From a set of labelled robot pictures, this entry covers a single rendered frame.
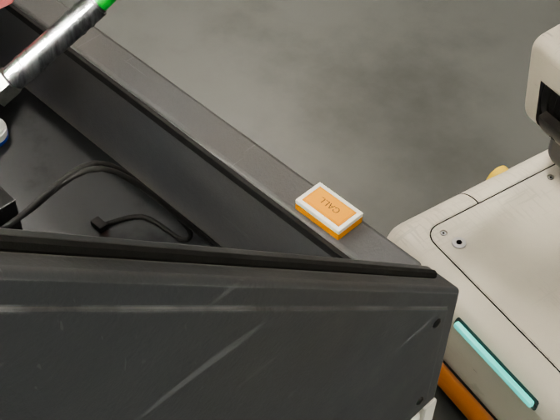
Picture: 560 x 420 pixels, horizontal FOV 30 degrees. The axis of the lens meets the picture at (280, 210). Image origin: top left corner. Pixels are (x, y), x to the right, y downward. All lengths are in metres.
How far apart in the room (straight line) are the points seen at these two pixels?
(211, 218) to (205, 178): 0.05
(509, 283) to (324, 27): 1.09
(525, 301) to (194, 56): 1.14
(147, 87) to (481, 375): 0.90
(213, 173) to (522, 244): 0.93
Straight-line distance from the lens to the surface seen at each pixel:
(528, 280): 1.75
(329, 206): 0.87
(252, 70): 2.49
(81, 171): 0.82
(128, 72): 1.02
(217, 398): 0.62
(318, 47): 2.56
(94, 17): 0.70
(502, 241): 1.79
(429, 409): 0.97
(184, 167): 0.99
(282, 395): 0.69
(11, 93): 0.72
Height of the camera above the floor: 1.60
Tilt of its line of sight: 48 degrees down
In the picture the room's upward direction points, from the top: 2 degrees clockwise
